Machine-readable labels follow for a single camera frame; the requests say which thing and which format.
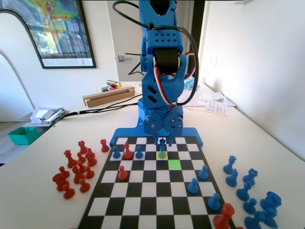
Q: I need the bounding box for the blue chess king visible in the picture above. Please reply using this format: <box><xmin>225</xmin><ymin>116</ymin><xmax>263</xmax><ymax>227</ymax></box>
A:
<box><xmin>157</xmin><ymin>137</ymin><xmax>168</xmax><ymax>160</ymax></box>

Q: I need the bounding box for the red chess bishop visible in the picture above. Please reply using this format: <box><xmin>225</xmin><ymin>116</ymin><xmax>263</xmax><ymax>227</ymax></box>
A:
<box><xmin>122</xmin><ymin>142</ymin><xmax>134</xmax><ymax>160</ymax></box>
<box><xmin>72</xmin><ymin>166</ymin><xmax>84</xmax><ymax>184</ymax></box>

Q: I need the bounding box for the red chess rook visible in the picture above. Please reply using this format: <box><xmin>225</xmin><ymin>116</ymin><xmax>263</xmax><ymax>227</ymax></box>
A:
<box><xmin>78</xmin><ymin>140</ymin><xmax>88</xmax><ymax>155</ymax></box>
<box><xmin>100</xmin><ymin>139</ymin><xmax>110</xmax><ymax>153</ymax></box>

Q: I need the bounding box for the blue chess queen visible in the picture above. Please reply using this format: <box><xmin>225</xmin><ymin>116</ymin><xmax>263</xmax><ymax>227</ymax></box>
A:
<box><xmin>223</xmin><ymin>155</ymin><xmax>237</xmax><ymax>175</ymax></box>

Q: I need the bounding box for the red chess queen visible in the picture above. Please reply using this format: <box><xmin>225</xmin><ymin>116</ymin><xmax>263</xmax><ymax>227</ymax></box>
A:
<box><xmin>63</xmin><ymin>149</ymin><xmax>78</xmax><ymax>169</ymax></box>

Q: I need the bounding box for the red chess king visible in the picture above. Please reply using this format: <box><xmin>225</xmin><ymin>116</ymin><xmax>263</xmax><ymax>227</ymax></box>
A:
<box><xmin>213</xmin><ymin>202</ymin><xmax>236</xmax><ymax>229</ymax></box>

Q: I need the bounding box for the blue white patterned pouch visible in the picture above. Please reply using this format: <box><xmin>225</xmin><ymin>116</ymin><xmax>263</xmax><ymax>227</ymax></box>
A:
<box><xmin>183</xmin><ymin>77</ymin><xmax>201</xmax><ymax>91</ymax></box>

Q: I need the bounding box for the white plastic bag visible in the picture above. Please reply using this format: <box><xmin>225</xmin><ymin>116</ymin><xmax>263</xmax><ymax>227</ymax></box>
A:
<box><xmin>182</xmin><ymin>87</ymin><xmax>237</xmax><ymax>107</ymax></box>

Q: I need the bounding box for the long cardboard box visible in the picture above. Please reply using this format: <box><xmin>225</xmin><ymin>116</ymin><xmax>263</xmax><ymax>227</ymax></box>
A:
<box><xmin>81</xmin><ymin>86</ymin><xmax>136</xmax><ymax>108</ymax></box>

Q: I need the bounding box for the printed paper sheet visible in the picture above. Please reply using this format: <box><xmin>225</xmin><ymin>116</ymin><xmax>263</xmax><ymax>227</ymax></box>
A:
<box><xmin>204</xmin><ymin>99</ymin><xmax>230</xmax><ymax>117</ymax></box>

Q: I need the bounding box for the colorful marker set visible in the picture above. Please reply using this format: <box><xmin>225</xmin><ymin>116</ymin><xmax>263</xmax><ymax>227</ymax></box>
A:
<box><xmin>101</xmin><ymin>84</ymin><xmax>124</xmax><ymax>93</ymax></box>

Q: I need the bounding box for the black white chessboard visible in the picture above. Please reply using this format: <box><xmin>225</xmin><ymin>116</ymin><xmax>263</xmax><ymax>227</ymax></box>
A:
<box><xmin>77</xmin><ymin>136</ymin><xmax>236</xmax><ymax>229</ymax></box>

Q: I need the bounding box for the white door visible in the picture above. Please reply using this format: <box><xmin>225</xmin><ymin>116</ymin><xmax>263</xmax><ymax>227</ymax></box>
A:
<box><xmin>107</xmin><ymin>0</ymin><xmax>143</xmax><ymax>82</ymax></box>

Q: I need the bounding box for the pile of silver packets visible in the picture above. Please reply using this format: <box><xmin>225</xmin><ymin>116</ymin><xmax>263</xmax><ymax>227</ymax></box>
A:
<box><xmin>30</xmin><ymin>107</ymin><xmax>65</xmax><ymax>124</ymax></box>

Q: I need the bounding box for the framed map poster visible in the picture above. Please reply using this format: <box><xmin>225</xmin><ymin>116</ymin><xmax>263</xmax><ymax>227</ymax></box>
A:
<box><xmin>0</xmin><ymin>0</ymin><xmax>97</xmax><ymax>69</ymax></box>

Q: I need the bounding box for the green plastic bin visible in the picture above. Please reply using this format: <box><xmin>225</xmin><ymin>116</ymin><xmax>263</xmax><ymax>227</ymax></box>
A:
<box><xmin>8</xmin><ymin>126</ymin><xmax>40</xmax><ymax>146</ymax></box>

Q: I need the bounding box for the white arched panel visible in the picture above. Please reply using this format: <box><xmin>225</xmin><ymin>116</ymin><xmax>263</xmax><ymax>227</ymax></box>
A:
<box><xmin>0</xmin><ymin>9</ymin><xmax>43</xmax><ymax>123</ymax></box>

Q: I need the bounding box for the black table cable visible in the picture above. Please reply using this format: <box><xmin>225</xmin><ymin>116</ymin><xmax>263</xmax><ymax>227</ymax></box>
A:
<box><xmin>78</xmin><ymin>104</ymin><xmax>140</xmax><ymax>115</ymax></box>
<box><xmin>53</xmin><ymin>94</ymin><xmax>141</xmax><ymax>127</ymax></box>

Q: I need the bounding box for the black camera cable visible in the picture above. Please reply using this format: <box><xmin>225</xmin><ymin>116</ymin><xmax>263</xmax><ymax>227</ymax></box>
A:
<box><xmin>112</xmin><ymin>1</ymin><xmax>200</xmax><ymax>106</ymax></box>

